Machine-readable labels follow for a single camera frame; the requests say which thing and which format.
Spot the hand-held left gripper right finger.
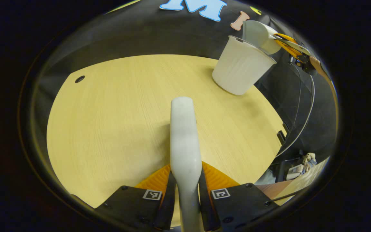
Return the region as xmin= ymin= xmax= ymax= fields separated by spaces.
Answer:
xmin=199 ymin=161 xmax=281 ymax=232

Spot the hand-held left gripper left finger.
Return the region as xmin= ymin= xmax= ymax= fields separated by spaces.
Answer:
xmin=95 ymin=164 xmax=177 ymax=231

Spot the white dustpan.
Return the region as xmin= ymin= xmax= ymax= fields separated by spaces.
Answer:
xmin=243 ymin=20 xmax=311 ymax=56

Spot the white garbage bin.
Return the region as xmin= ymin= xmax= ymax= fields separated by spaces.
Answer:
xmin=212 ymin=35 xmax=277 ymax=96

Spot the small white broom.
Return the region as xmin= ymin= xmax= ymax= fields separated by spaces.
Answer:
xmin=170 ymin=96 xmax=204 ymax=232

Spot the wooden desktop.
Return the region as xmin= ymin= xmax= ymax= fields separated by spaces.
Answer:
xmin=46 ymin=54 xmax=288 ymax=227

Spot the beige crumpled cloth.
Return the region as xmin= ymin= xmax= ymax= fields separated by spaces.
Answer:
xmin=301 ymin=152 xmax=318 ymax=173

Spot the black cable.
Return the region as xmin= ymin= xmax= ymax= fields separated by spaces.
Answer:
xmin=289 ymin=56 xmax=303 ymax=136

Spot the grey cable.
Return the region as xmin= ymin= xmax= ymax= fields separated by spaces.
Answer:
xmin=275 ymin=74 xmax=316 ymax=158

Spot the black desk bracket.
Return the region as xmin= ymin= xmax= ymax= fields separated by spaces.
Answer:
xmin=276 ymin=130 xmax=288 ymax=146

